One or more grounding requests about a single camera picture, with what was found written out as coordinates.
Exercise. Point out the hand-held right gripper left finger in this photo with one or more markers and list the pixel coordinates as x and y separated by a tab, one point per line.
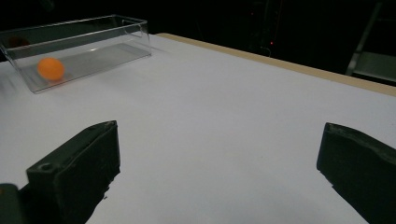
74	174

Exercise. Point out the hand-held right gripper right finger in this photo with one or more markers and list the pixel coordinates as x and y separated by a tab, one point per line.
361	168

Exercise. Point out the orange ball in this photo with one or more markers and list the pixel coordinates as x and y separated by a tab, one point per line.
50	69

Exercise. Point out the clear plastic box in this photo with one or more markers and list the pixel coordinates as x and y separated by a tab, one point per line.
93	59

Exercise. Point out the white metal stand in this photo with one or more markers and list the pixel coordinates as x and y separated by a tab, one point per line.
373	63

